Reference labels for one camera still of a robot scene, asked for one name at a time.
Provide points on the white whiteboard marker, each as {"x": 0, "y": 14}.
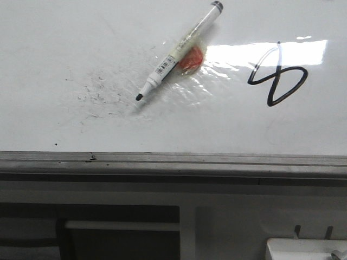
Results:
{"x": 179, "y": 51}

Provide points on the red round magnet with tape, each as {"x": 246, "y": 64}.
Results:
{"x": 192, "y": 61}

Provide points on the white marker tray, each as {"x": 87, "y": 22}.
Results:
{"x": 285, "y": 248}

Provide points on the white whiteboard with grey frame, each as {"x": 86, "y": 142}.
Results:
{"x": 267, "y": 103}

